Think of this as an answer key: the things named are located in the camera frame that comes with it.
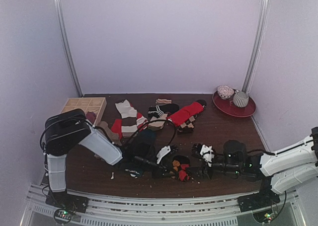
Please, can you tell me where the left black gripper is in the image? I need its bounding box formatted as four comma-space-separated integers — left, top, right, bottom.
134, 156, 176, 182

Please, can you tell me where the dark teal sock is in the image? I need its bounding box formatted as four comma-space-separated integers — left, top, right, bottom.
120, 129, 156, 178

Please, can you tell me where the argyle black red orange sock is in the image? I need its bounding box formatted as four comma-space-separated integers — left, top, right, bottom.
172, 155, 190, 182

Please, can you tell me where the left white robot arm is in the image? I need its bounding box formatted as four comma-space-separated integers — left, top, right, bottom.
39, 109, 173, 208

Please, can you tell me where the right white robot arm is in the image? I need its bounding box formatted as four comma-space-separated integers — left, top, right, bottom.
191, 128, 318, 207

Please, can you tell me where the tan brown sock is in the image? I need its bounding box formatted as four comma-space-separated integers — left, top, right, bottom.
95, 121, 122, 149

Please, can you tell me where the red white brown striped sock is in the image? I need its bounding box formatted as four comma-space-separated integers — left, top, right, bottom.
111, 112, 148, 139

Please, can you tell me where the beige brown striped sock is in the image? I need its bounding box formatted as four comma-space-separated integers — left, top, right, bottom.
113, 99, 137, 138

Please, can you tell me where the black white striped sock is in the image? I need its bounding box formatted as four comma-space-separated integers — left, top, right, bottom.
148, 103, 179, 118

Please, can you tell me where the argyle brown sock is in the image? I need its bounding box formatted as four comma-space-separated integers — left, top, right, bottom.
177, 114, 198, 135

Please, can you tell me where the red round tray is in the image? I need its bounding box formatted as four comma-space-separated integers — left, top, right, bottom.
212, 92, 256, 118

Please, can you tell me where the striped grey cup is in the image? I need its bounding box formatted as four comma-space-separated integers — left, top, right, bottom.
233, 91, 249, 108

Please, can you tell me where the maroon sock in box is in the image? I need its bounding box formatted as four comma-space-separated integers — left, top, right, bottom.
85, 111, 97, 124

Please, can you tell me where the wooden compartment box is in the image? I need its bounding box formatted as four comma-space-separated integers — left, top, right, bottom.
61, 97, 107, 125

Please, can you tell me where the white patterned bowl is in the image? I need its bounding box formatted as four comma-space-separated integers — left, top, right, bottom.
217, 85, 235, 99

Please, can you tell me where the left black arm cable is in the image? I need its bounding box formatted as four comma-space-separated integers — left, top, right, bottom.
39, 120, 177, 150

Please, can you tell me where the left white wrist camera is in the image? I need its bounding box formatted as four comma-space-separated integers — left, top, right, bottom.
156, 146, 171, 164

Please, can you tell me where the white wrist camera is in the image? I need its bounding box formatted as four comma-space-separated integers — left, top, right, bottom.
200, 144, 215, 167
156, 146, 171, 164

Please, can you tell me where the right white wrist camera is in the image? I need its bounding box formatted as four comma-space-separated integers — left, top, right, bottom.
200, 144, 215, 167

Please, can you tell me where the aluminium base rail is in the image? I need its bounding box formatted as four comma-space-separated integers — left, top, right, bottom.
18, 184, 309, 226

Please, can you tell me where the right aluminium corner post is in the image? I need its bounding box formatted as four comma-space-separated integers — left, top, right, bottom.
242, 0, 271, 94

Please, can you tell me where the aluminium corner post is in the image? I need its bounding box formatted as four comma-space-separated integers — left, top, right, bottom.
53, 0, 83, 97
242, 0, 271, 94

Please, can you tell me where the left aluminium corner post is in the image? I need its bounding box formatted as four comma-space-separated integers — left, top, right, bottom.
53, 0, 83, 97

